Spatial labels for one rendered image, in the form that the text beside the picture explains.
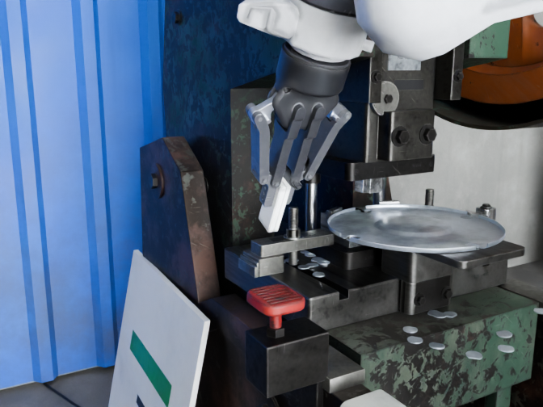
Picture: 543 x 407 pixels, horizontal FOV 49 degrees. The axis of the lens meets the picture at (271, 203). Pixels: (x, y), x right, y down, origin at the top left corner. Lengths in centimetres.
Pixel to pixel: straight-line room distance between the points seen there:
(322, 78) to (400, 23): 16
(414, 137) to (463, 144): 199
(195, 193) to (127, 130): 88
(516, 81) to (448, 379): 61
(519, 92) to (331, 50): 74
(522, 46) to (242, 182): 63
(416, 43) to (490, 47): 62
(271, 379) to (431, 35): 47
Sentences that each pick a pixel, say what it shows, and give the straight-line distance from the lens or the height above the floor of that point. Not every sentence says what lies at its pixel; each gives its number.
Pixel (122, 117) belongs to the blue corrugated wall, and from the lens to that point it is 206.
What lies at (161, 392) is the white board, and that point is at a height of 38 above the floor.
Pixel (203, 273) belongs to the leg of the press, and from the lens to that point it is 121.
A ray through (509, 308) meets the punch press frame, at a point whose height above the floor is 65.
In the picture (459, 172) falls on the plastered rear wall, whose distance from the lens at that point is 301.
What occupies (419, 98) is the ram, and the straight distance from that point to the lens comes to 106.
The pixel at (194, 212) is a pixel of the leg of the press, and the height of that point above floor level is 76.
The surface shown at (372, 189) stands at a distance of 110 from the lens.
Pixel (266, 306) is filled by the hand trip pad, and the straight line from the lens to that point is 74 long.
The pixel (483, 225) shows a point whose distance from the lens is 108.
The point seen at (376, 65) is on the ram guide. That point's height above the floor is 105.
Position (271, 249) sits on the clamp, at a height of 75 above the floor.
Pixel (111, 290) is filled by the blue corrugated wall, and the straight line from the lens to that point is 214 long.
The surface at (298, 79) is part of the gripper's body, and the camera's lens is 62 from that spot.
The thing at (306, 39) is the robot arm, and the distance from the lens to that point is 60.
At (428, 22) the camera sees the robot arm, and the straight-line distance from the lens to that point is 48.
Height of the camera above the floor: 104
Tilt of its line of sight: 13 degrees down
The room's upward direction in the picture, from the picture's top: straight up
